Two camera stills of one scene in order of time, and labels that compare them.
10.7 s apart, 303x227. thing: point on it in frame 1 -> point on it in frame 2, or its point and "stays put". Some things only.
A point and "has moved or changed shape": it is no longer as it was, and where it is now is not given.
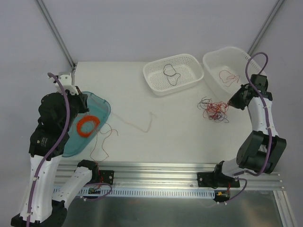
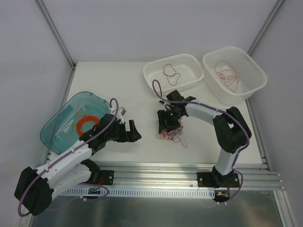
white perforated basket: x=165 y=76 stays put
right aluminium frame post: x=257 y=39 stays put
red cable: x=150 y=112 -> x=228 y=76
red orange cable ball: x=216 y=111 has moved or changed shape
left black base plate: x=106 y=176 stays put
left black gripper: x=82 y=103 -> x=123 y=132
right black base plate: x=216 y=179 stays put
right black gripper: x=240 y=98 -> x=168 y=119
